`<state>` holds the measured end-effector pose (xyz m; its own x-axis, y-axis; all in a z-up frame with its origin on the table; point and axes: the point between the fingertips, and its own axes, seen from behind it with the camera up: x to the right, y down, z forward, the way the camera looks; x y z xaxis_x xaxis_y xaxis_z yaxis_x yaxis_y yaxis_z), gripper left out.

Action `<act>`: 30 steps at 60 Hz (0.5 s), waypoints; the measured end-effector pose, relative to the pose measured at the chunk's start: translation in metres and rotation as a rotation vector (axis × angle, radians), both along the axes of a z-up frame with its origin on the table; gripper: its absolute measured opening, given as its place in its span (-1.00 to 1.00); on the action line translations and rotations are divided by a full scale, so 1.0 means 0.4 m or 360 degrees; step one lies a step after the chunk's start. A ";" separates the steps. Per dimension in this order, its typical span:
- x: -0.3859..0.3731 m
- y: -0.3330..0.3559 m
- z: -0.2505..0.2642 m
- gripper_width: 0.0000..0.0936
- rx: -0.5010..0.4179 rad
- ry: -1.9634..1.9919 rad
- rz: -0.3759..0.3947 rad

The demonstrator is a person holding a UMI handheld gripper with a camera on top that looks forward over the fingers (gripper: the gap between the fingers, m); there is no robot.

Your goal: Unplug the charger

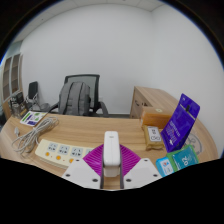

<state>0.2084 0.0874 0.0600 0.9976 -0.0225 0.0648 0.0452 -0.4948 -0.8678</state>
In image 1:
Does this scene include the white coiled cable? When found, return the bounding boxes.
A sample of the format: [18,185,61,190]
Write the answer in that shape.
[11,115,60,156]

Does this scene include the small blue packet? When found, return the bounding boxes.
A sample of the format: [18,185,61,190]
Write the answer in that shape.
[155,157,175,178]

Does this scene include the green wipes packet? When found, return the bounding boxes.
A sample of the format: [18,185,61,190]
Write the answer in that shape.
[166,144,200,173]

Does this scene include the black mesh office chair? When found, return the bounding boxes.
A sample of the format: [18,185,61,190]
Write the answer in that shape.
[47,73,110,117]

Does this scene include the cream power strip orange buttons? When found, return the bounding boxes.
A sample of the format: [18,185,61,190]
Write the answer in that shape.
[34,138,96,169]

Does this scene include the cluttered desk organizer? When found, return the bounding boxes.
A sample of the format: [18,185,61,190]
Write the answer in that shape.
[9,91,29,119]

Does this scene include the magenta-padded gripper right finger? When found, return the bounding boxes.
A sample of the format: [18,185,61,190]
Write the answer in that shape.
[118,143,163,190]

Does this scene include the wooden shelf unit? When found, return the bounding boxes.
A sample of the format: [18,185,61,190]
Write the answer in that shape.
[1,53,24,108]

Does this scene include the small black chair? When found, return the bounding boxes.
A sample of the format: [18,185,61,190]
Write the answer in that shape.
[27,80,39,101]

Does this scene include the orange-brown box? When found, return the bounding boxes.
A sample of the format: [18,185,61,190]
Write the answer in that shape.
[139,106,173,129]

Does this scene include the white charger block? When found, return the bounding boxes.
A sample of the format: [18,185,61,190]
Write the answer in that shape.
[102,130,120,178]

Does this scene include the white green purple leaflet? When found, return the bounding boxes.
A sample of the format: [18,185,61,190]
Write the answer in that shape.
[19,110,49,127]

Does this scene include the wooden side desk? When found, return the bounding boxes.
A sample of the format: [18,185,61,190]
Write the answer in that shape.
[129,85,179,119]

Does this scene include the brown packet white label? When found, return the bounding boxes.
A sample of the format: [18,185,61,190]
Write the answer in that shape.
[142,124,165,151]

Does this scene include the clear plastic bag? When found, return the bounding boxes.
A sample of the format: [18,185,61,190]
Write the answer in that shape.
[186,131,206,156]

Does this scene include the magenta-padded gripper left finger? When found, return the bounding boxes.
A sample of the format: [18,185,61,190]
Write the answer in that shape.
[61,143,105,190]

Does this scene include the grey backpack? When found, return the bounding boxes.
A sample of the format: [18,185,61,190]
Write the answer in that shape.
[58,81,92,116]

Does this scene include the purple pouch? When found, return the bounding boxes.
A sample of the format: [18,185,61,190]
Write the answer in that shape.
[160,93,201,154]

